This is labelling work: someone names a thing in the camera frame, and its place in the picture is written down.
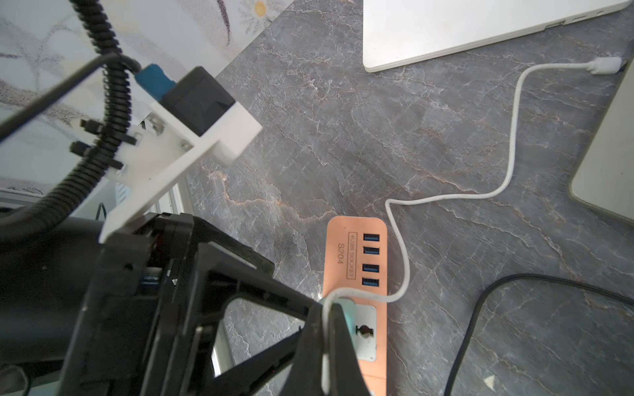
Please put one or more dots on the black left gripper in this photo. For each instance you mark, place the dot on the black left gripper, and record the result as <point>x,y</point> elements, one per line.
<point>156,301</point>

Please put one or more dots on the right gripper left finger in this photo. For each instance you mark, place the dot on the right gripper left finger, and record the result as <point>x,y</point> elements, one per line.
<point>305,376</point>

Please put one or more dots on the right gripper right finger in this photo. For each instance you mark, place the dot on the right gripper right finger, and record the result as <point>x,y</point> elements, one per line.
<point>344,374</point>

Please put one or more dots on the orange power strip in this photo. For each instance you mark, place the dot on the orange power strip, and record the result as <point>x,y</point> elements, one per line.
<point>356,257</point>

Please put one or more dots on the teal charger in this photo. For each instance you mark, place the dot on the teal charger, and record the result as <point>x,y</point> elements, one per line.
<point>349,312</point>

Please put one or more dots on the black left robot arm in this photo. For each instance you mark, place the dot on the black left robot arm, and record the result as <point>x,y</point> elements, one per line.
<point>49,249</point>

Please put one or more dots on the silver laptop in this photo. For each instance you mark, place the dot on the silver laptop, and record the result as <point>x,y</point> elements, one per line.
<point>603,180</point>

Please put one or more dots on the white laptop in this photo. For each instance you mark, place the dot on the white laptop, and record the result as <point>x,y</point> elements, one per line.
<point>398,33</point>

